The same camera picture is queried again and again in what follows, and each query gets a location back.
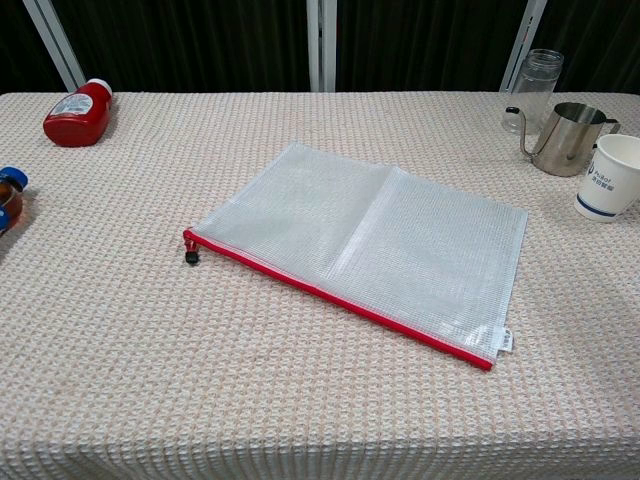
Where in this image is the clear zip plastic bag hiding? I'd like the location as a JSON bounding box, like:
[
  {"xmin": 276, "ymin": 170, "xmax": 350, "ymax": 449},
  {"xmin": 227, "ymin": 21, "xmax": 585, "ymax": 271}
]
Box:
[{"xmin": 182, "ymin": 141, "xmax": 530, "ymax": 372}]

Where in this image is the beige waffle-weave tablecloth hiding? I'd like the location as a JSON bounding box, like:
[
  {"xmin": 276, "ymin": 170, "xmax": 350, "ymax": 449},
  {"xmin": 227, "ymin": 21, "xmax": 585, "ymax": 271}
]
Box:
[{"xmin": 0, "ymin": 91, "xmax": 640, "ymax": 480}]

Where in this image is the black pleated curtain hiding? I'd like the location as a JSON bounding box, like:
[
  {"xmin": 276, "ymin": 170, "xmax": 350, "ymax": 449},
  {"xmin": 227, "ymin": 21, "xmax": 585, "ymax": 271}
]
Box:
[{"xmin": 0, "ymin": 0, "xmax": 640, "ymax": 95}]

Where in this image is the stainless steel gooseneck pitcher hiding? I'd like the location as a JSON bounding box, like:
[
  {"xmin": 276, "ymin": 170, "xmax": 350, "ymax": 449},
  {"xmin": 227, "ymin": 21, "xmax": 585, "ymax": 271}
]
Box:
[{"xmin": 505, "ymin": 102, "xmax": 622, "ymax": 178}]

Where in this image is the clear glass jar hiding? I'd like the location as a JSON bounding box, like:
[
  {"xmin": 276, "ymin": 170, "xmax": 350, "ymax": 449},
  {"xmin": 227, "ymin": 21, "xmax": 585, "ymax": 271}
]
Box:
[{"xmin": 501, "ymin": 48, "xmax": 565, "ymax": 136}]

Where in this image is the red ketchup squeeze bottle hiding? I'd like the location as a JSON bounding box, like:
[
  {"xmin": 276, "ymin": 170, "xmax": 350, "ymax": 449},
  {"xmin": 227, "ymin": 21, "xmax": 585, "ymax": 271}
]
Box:
[{"xmin": 42, "ymin": 78, "xmax": 114, "ymax": 148}]

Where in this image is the white paper cup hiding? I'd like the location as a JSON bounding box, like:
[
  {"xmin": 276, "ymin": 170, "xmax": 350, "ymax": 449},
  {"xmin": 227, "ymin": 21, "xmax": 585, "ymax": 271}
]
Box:
[{"xmin": 573, "ymin": 133, "xmax": 640, "ymax": 222}]

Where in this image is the blue-capped cola bottle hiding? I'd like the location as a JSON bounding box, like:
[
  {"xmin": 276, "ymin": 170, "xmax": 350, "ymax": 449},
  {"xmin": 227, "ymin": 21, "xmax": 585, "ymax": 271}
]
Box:
[{"xmin": 0, "ymin": 166, "xmax": 30, "ymax": 236}]

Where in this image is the white metal frame post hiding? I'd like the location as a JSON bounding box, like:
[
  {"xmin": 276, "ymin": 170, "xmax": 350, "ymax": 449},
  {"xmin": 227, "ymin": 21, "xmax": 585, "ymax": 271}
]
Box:
[
  {"xmin": 306, "ymin": 0, "xmax": 338, "ymax": 93},
  {"xmin": 498, "ymin": 0, "xmax": 549, "ymax": 94},
  {"xmin": 22, "ymin": 0, "xmax": 87, "ymax": 93}
]

